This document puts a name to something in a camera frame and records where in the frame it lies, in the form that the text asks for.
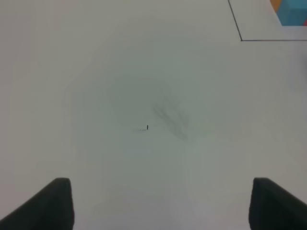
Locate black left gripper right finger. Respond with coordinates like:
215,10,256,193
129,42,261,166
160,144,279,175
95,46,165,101
248,178,307,230

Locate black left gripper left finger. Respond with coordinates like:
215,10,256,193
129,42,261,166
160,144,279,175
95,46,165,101
0,178,74,230

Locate blue template cube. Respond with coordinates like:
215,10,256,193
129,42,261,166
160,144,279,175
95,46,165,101
277,0,307,26

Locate orange template cube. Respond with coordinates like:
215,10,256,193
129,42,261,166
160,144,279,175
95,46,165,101
270,0,282,13

